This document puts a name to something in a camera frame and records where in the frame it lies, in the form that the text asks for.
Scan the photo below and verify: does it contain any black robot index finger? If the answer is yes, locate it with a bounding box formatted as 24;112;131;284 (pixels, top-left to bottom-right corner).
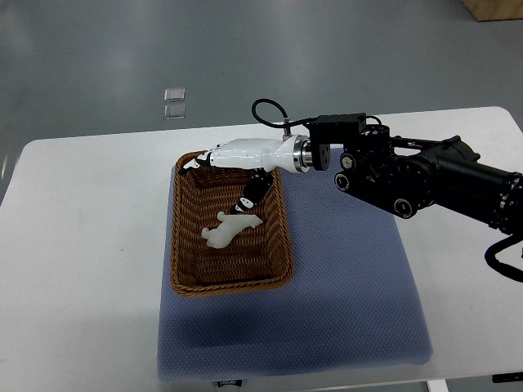
178;151;212;176

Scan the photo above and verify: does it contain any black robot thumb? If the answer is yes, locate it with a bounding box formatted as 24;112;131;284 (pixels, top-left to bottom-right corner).
229;169;273;215

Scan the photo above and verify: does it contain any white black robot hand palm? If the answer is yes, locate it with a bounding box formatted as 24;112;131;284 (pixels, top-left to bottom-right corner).
206;135;313;173

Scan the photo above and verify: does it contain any white polar bear figurine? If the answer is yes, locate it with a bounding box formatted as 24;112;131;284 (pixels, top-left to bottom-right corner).
201;212;263;249

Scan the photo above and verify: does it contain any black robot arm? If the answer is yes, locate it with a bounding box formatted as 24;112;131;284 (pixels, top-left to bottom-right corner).
178;113;522;282

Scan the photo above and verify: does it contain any brown wicker basket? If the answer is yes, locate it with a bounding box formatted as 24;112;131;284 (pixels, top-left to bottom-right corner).
169;152;294;297

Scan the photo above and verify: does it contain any lower floor metal plate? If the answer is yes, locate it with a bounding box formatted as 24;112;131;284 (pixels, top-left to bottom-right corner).
163;104;186;120

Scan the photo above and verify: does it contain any floor metal plate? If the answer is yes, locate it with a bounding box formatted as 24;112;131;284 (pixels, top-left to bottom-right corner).
163;87;186;102
163;104;186;120

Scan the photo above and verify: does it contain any upper floor metal plate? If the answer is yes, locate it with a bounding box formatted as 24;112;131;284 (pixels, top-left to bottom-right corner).
163;87;186;102

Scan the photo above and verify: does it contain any blue quilted mat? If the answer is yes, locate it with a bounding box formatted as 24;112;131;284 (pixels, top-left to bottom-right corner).
158;167;432;382

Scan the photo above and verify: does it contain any black table control panel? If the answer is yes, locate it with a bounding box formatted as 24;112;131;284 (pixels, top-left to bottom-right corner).
492;372;523;384

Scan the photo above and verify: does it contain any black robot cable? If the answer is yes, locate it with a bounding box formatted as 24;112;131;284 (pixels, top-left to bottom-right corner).
251;98;318;142

